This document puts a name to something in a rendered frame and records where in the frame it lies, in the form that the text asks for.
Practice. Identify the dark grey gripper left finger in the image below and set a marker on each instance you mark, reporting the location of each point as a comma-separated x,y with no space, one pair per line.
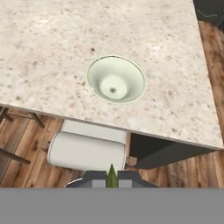
95,178

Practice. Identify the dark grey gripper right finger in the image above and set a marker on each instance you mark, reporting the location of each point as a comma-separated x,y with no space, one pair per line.
128,178

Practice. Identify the green lemon wedge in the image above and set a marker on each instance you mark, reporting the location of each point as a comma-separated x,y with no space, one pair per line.
112,178

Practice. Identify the dark grey counter cabinet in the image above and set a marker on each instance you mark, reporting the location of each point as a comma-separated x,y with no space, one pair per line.
163,151

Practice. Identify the pale green bowl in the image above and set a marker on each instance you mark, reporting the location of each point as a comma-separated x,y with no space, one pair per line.
115,80

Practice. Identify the dark grey cabinet run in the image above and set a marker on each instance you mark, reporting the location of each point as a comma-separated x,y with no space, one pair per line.
210,11

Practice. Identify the white cushioned stool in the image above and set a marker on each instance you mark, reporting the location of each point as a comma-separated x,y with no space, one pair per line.
87,148

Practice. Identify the dark wooden stool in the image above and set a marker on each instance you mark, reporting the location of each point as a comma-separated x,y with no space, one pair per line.
14,128

